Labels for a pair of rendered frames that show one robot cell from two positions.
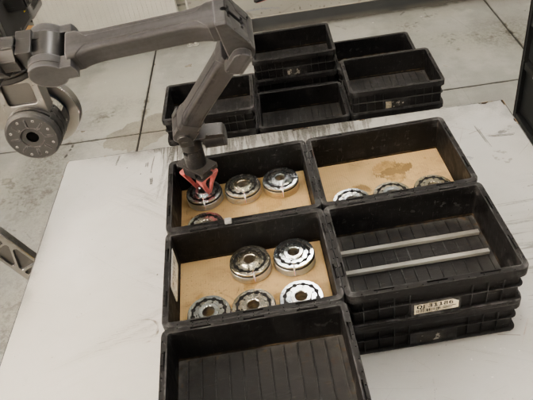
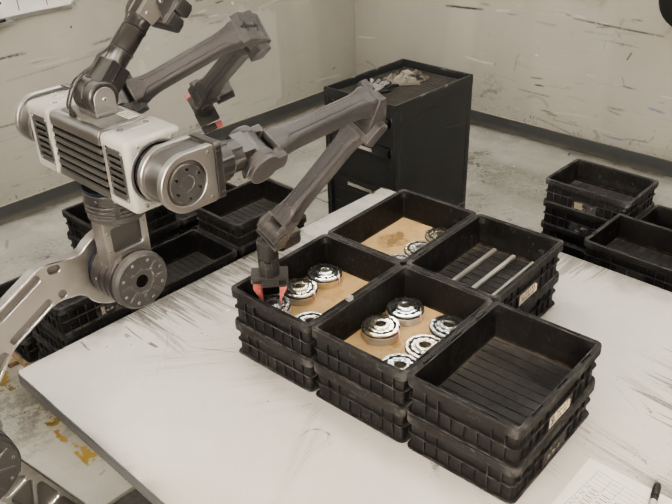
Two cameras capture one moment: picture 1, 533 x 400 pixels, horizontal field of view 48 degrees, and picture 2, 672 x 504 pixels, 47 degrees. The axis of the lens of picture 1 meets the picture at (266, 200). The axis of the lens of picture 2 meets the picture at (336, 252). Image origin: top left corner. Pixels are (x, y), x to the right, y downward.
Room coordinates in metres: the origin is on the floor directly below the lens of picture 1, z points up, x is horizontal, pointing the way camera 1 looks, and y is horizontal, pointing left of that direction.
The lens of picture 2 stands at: (0.02, 1.42, 2.07)
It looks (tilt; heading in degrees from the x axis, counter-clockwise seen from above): 30 degrees down; 311
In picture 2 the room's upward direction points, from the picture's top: 2 degrees counter-clockwise
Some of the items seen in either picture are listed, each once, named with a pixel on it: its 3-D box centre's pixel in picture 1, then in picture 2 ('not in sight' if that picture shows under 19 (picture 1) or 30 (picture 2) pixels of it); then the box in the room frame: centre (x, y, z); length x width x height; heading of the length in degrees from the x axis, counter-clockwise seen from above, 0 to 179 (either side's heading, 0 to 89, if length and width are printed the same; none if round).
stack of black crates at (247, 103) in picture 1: (217, 137); (97, 323); (2.33, 0.17, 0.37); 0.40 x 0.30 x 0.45; 86
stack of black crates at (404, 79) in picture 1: (389, 113); (254, 244); (2.28, -0.63, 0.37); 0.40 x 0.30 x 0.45; 86
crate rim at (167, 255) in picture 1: (248, 266); (403, 317); (0.97, 0.07, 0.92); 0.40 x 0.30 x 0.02; 89
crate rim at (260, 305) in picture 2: (240, 186); (317, 279); (1.27, 0.06, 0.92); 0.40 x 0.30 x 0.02; 89
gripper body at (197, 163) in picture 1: (194, 158); (268, 267); (1.34, 0.17, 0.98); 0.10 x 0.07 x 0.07; 44
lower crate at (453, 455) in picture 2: not in sight; (501, 414); (0.67, 0.07, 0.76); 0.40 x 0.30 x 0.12; 89
